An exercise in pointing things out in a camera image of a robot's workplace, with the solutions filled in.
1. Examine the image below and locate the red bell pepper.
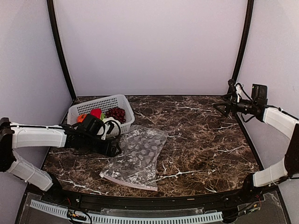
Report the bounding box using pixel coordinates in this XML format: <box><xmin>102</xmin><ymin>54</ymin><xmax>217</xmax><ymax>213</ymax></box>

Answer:
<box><xmin>90</xmin><ymin>108</ymin><xmax>102</xmax><ymax>119</ymax></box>

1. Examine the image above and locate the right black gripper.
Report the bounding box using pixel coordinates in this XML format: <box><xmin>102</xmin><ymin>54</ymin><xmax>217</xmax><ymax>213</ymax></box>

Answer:
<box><xmin>214</xmin><ymin>92</ymin><xmax>256</xmax><ymax>118</ymax></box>

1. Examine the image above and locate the white perforated plastic basket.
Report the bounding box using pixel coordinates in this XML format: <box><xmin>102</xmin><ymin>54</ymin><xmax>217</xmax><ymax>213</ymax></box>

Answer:
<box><xmin>67</xmin><ymin>94</ymin><xmax>135</xmax><ymax>134</ymax></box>

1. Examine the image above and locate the clear zip top bag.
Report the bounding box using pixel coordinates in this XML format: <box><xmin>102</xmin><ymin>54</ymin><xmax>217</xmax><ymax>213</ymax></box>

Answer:
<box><xmin>100</xmin><ymin>125</ymin><xmax>169</xmax><ymax>191</ymax></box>

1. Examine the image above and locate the black frame post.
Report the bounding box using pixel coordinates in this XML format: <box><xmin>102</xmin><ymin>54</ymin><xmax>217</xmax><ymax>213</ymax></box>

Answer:
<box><xmin>232</xmin><ymin>0</ymin><xmax>254</xmax><ymax>81</ymax></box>
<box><xmin>46</xmin><ymin>0</ymin><xmax>77</xmax><ymax>102</ymax></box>

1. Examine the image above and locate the white slotted cable duct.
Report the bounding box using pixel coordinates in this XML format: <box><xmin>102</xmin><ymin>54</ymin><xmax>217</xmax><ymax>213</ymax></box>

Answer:
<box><xmin>30</xmin><ymin>199</ymin><xmax>223</xmax><ymax>224</ymax></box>

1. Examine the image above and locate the small orange pumpkin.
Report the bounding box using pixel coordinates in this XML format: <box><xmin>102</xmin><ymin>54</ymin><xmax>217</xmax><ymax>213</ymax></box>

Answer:
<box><xmin>77</xmin><ymin>114</ymin><xmax>87</xmax><ymax>123</ymax></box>

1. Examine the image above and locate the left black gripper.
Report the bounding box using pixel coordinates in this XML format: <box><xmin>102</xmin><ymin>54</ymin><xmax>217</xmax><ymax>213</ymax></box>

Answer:
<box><xmin>83</xmin><ymin>134</ymin><xmax>122</xmax><ymax>158</ymax></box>

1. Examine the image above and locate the right black frame post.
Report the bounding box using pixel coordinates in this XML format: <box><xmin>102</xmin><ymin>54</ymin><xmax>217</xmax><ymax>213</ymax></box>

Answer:
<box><xmin>232</xmin><ymin>0</ymin><xmax>254</xmax><ymax>81</ymax></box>

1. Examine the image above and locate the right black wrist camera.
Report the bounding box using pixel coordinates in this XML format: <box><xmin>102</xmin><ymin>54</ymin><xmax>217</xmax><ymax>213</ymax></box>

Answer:
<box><xmin>251</xmin><ymin>84</ymin><xmax>268</xmax><ymax>105</ymax></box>

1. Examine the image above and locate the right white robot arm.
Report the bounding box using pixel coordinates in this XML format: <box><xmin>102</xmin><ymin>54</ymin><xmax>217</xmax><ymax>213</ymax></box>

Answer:
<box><xmin>214</xmin><ymin>99</ymin><xmax>299</xmax><ymax>203</ymax></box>

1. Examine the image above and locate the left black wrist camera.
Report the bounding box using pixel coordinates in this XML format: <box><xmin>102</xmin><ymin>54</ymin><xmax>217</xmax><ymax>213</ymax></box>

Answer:
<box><xmin>80</xmin><ymin>114</ymin><xmax>105</xmax><ymax>136</ymax></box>

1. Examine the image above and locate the white cauliflower with leaves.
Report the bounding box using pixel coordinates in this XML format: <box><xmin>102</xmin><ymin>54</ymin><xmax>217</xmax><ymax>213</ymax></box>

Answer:
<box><xmin>102</xmin><ymin>117</ymin><xmax>121</xmax><ymax>127</ymax></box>

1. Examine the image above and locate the black curved front rail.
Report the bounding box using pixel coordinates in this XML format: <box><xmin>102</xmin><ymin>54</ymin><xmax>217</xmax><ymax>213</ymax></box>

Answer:
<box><xmin>39</xmin><ymin>186</ymin><xmax>260</xmax><ymax>213</ymax></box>

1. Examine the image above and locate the dark red grape bunch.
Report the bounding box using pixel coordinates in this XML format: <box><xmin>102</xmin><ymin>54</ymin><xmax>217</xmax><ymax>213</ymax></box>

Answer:
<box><xmin>105</xmin><ymin>107</ymin><xmax>126</xmax><ymax>124</ymax></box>

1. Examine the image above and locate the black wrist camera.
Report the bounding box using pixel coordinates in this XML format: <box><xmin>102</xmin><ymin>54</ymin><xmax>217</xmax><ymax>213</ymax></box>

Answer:
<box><xmin>251</xmin><ymin>84</ymin><xmax>268</xmax><ymax>105</ymax></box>
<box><xmin>80</xmin><ymin>114</ymin><xmax>105</xmax><ymax>136</ymax></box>

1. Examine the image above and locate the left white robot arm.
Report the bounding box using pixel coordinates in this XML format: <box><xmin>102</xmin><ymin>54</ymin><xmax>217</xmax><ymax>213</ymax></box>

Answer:
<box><xmin>0</xmin><ymin>114</ymin><xmax>121</xmax><ymax>203</ymax></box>

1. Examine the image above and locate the left black frame post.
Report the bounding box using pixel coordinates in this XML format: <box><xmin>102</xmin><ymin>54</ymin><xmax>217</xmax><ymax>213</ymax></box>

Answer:
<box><xmin>46</xmin><ymin>0</ymin><xmax>77</xmax><ymax>102</ymax></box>

